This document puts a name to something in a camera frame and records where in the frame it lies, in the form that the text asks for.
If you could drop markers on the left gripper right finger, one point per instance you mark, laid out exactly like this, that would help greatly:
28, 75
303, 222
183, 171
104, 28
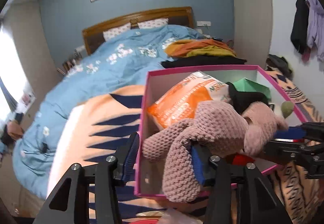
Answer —
209, 170

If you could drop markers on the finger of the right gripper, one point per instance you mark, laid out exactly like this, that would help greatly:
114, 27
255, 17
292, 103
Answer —
293, 132

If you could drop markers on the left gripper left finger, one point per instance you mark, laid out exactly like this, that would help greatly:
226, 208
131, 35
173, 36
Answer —
126, 157

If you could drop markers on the pink crochet teddy bear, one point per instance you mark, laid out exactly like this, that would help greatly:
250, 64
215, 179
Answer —
219, 127

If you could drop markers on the green cardboard box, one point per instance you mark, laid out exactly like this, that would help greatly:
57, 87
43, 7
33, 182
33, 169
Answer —
247, 85

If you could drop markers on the green plush toy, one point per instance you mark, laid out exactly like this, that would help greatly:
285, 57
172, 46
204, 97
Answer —
287, 108

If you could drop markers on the pink storage box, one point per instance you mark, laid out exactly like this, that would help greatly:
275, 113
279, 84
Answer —
148, 176

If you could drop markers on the orange patterned blanket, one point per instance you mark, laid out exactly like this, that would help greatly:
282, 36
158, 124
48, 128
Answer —
96, 128

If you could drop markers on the black pointed hat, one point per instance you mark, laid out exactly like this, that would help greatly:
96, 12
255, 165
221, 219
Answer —
242, 100

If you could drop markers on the dark clothes pile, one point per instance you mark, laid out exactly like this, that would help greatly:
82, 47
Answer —
274, 62

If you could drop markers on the orange white snack bag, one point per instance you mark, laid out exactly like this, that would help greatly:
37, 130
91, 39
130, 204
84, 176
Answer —
181, 100

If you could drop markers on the blue floral duvet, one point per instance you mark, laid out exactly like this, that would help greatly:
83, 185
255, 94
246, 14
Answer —
120, 61

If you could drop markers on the black hanging jacket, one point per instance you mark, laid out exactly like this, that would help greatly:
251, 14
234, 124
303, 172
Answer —
300, 26

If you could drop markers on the purple hanging garment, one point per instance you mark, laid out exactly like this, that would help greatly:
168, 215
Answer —
312, 38

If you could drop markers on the black garment on bed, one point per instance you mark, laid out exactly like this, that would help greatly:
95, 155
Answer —
203, 61

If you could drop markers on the mustard yellow garment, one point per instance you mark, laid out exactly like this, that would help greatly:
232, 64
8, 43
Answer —
211, 51

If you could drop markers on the orange garment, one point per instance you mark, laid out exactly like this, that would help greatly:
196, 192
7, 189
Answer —
180, 48

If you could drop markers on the left patterned pillow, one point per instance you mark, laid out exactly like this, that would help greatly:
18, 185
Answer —
113, 32

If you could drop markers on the patterned pillow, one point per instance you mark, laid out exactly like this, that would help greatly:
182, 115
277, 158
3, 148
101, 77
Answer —
159, 22
113, 32

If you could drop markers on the wooden headboard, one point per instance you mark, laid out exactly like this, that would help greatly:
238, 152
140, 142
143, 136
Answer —
93, 36

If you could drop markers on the right patterned pillow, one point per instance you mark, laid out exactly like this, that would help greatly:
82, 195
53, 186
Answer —
159, 22

